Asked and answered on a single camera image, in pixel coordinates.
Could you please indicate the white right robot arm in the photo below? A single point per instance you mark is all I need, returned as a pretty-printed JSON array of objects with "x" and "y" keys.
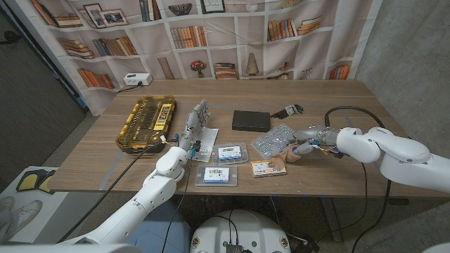
[{"x": 404, "y": 154}]

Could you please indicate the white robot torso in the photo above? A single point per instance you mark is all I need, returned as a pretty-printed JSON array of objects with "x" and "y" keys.
[{"x": 242, "y": 228}]

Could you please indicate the clear case with blue label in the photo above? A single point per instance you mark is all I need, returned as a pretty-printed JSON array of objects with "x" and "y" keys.
[
  {"x": 216, "y": 175},
  {"x": 230, "y": 153}
]

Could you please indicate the yellow and black floor pad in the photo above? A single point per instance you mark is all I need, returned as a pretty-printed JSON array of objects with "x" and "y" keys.
[{"x": 30, "y": 181}]

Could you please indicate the black rectangular box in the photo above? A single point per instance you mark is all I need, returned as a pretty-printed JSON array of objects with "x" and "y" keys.
[{"x": 251, "y": 121}]

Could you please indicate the white shoe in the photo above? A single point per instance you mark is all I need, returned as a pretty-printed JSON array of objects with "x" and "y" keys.
[{"x": 28, "y": 212}]

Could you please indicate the printed bookshelf backdrop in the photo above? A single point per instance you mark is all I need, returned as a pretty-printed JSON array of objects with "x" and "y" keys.
[{"x": 225, "y": 63}]

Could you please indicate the white power strip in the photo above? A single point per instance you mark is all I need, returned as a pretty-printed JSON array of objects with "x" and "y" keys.
[{"x": 138, "y": 79}]

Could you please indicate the white floor mat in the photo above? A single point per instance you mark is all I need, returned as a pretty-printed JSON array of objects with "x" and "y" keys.
[{"x": 49, "y": 211}]

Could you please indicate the yellow transparent tool case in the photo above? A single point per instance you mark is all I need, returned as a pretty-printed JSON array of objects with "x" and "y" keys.
[{"x": 146, "y": 121}]

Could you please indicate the grey table leg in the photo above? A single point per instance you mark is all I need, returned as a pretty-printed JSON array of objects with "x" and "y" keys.
[{"x": 330, "y": 218}]

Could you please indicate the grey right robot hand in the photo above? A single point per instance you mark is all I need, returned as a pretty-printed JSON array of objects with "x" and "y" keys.
[{"x": 316, "y": 135}]

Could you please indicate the black floor power adapter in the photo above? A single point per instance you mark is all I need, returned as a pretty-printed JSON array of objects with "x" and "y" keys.
[{"x": 306, "y": 246}]

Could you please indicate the orange and white card box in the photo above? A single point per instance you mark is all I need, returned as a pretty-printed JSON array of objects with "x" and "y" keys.
[{"x": 263, "y": 170}]

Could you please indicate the beige nylon stocking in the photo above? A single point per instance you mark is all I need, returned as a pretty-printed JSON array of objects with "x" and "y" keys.
[{"x": 279, "y": 161}]

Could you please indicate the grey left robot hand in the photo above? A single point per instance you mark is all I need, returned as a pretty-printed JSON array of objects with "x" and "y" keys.
[{"x": 196, "y": 121}]

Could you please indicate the black hex key set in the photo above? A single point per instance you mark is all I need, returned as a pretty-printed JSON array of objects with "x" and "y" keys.
[{"x": 286, "y": 110}]

